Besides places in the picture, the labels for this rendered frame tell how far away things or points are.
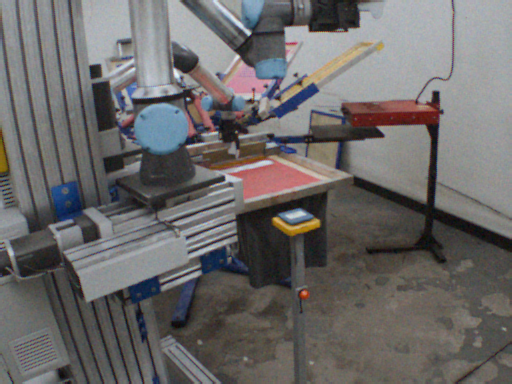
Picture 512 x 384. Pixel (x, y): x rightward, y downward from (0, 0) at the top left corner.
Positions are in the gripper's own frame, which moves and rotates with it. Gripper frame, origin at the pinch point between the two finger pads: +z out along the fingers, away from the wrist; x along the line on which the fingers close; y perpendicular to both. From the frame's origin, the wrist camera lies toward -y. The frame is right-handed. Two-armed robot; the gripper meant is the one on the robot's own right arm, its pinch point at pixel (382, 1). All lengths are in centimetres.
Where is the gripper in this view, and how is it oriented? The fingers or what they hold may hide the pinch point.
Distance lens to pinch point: 114.5
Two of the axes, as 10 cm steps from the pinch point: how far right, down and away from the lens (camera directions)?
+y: 1.0, 9.7, 2.1
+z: 9.7, -1.4, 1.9
